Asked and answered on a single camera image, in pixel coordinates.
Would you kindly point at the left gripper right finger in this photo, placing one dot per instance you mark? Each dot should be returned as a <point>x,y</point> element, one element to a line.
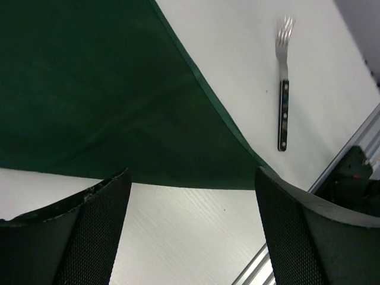
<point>313,241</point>

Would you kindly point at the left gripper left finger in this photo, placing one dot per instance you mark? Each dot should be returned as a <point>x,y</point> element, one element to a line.
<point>72,241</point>

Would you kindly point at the dark green cloth napkin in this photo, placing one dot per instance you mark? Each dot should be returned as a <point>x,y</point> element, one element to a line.
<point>89,88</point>

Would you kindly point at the fork with black handle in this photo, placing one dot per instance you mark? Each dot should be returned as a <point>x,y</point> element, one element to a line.
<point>281,52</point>

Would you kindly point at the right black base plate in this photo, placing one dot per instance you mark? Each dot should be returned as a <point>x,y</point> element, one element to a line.
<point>350,185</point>

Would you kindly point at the aluminium front rail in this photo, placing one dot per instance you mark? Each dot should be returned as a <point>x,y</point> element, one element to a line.
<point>259,269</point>

